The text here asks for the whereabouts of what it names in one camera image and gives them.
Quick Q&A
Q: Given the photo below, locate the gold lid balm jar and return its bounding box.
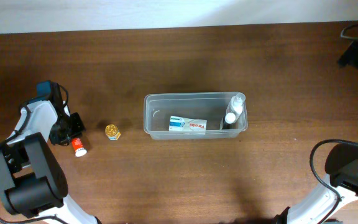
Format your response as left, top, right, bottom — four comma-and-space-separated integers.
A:
105, 124, 121, 141

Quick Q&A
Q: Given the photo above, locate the clear plastic container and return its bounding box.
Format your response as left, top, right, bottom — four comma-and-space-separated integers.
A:
144, 92, 248, 140

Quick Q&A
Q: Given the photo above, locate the white spray bottle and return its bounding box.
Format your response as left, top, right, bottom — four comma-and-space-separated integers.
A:
226, 93, 246, 118

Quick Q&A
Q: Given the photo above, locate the white Panadol medicine box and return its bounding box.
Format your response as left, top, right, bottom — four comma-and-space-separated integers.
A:
168, 116, 207, 134

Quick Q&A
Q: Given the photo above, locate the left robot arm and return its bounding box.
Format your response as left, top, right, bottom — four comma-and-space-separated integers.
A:
0, 80, 100, 224

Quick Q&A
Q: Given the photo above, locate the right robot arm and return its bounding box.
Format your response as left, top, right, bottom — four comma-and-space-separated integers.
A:
272, 139, 358, 223

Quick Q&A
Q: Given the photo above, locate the orange tablet tube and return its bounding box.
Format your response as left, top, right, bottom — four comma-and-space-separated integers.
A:
71, 138, 88, 157

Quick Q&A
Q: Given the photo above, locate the dark bottle white cap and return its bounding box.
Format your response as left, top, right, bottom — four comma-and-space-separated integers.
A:
220, 113, 236, 129

